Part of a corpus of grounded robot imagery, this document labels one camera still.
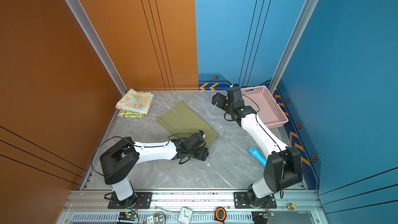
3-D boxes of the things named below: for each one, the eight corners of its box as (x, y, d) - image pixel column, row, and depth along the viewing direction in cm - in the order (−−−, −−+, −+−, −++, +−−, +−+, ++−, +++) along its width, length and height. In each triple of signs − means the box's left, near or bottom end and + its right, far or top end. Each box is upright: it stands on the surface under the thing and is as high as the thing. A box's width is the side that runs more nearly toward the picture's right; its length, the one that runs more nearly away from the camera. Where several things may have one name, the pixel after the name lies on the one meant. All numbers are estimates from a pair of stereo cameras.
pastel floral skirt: (119, 111, 111) (115, 105, 106) (131, 94, 122) (128, 88, 117) (146, 116, 108) (143, 110, 103) (156, 98, 119) (154, 92, 114)
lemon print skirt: (119, 116, 108) (117, 114, 106) (121, 112, 110) (120, 110, 109) (142, 118, 106) (141, 117, 105) (144, 114, 109) (143, 112, 107)
